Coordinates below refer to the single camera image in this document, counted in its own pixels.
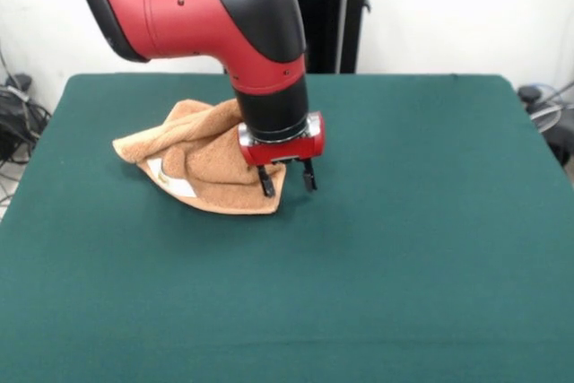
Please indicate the orange terry towel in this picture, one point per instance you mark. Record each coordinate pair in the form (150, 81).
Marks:
(211, 167)

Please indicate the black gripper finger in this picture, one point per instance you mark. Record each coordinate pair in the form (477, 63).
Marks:
(266, 182)
(309, 176)

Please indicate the dark green table cloth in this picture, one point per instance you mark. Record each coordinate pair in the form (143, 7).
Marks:
(179, 289)

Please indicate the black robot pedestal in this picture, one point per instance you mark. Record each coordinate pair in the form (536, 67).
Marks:
(341, 15)

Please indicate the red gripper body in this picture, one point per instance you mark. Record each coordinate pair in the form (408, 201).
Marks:
(287, 150)

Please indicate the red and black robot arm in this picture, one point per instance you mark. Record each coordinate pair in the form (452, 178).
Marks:
(202, 15)

